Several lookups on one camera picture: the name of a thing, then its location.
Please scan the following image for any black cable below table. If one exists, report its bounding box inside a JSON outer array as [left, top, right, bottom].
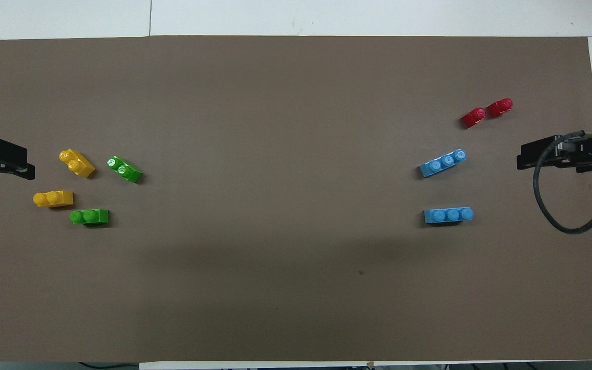
[[78, 361, 140, 369]]

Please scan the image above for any yellow two-stud toy block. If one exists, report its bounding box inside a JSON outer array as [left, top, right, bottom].
[[33, 190, 75, 208], [59, 149, 96, 178]]

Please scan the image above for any red one-stud toy block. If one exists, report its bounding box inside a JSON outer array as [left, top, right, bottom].
[[461, 107, 487, 129], [487, 98, 514, 119]]

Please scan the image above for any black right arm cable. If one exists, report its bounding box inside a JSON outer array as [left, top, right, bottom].
[[532, 131, 592, 235]]

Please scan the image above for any brown paper table mat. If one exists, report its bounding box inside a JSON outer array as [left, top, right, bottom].
[[0, 35, 592, 363]]

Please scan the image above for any blue three-stud toy block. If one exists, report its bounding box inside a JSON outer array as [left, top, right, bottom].
[[424, 206, 474, 226], [419, 149, 468, 178]]

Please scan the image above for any green two-stud toy block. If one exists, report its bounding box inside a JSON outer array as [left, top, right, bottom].
[[106, 156, 143, 183], [69, 208, 110, 227]]

